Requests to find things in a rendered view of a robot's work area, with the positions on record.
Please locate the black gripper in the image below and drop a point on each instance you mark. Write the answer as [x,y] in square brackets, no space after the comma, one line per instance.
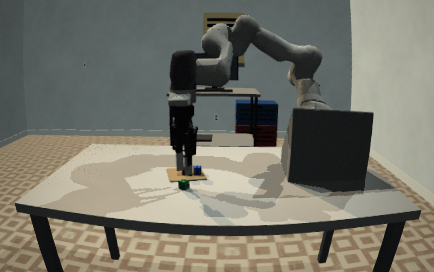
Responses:
[186,126]

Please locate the tan flat mat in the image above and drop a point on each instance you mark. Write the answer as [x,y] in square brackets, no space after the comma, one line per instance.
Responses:
[175,176]

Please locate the blue die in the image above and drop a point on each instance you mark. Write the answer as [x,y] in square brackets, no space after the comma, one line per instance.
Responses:
[197,169]

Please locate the green die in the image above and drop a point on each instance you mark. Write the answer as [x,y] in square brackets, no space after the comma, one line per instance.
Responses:
[183,184]

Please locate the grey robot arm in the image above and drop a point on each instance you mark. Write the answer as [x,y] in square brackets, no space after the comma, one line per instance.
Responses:
[212,72]

